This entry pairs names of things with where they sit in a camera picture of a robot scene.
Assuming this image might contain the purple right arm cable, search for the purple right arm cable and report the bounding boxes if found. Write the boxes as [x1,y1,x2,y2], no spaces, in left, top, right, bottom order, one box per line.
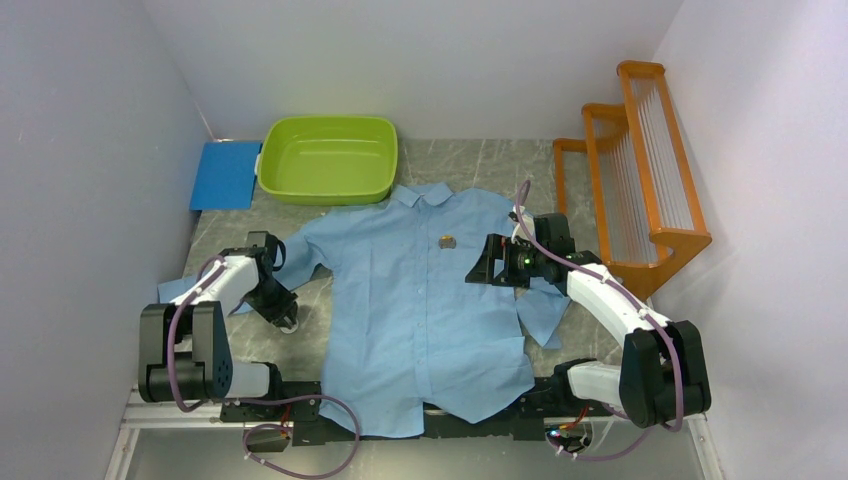
[513,180,685,463]

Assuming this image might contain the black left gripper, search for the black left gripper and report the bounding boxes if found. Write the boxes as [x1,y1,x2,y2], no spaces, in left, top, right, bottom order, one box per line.
[240,279,298,329]

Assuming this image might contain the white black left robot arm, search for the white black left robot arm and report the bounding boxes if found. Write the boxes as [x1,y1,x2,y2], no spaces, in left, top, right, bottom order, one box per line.
[138,231,298,420]

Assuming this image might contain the light blue button shirt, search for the light blue button shirt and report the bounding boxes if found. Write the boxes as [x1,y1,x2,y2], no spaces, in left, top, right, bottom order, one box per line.
[157,183,576,440]

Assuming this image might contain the orange wooden rack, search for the orange wooden rack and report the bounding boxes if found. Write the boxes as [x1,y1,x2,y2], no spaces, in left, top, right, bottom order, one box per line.
[553,60,712,300]

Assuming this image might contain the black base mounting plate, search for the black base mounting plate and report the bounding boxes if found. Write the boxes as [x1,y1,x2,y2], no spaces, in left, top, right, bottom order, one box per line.
[218,377,613,446]

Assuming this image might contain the blue flat board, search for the blue flat board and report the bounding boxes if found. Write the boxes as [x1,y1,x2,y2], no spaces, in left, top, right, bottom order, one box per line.
[189,141,261,211]

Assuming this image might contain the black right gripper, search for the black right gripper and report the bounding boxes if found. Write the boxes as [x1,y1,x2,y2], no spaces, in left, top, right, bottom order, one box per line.
[465,233,549,288]

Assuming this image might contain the aluminium frame rails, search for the aluminium frame rails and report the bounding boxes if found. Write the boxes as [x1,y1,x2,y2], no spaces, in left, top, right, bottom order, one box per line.
[107,394,724,479]

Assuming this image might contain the green plastic basin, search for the green plastic basin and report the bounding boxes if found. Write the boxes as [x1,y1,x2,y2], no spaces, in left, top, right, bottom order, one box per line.
[255,115,399,206]

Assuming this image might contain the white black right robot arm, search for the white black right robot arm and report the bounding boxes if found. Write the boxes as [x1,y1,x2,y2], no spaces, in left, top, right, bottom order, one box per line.
[465,213,712,428]

